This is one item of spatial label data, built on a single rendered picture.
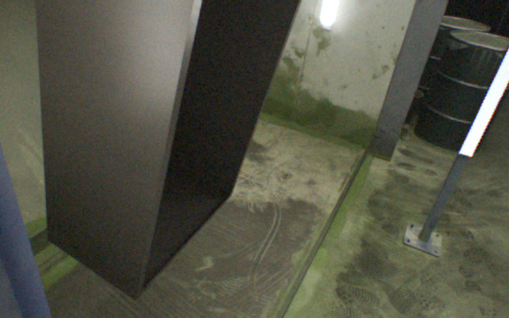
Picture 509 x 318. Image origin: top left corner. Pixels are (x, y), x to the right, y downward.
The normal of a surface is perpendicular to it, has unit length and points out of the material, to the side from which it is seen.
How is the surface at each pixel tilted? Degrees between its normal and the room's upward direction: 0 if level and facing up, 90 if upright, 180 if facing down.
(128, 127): 90
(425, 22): 90
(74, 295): 0
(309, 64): 90
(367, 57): 90
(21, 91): 57
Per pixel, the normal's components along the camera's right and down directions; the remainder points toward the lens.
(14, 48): 0.80, -0.18
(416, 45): -0.45, 0.43
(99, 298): 0.11, -0.84
